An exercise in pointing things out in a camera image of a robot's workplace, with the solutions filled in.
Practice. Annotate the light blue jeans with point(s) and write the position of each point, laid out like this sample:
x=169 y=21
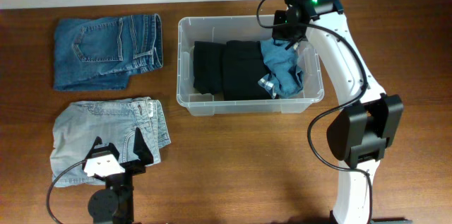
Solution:
x=114 y=121

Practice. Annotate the small black garment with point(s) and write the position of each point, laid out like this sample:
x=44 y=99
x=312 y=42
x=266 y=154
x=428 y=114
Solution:
x=207 y=64

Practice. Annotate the blue denim shirt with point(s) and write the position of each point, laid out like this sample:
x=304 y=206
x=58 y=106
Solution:
x=284 y=79

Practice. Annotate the clear plastic storage bin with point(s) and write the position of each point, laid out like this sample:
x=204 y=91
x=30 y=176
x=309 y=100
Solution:
x=220 y=29

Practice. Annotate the dark blue jeans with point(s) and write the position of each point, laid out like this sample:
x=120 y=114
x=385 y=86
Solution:
x=101 y=54

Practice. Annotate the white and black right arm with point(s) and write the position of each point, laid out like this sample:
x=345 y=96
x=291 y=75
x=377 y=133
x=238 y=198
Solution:
x=367 y=118

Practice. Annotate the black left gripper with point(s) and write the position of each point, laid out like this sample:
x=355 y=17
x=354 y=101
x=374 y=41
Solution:
x=137 y=167

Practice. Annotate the large black garment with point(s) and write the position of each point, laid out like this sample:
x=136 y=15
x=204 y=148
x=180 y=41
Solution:
x=242 y=69

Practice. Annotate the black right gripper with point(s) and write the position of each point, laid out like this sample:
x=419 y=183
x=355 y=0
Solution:
x=275 y=32

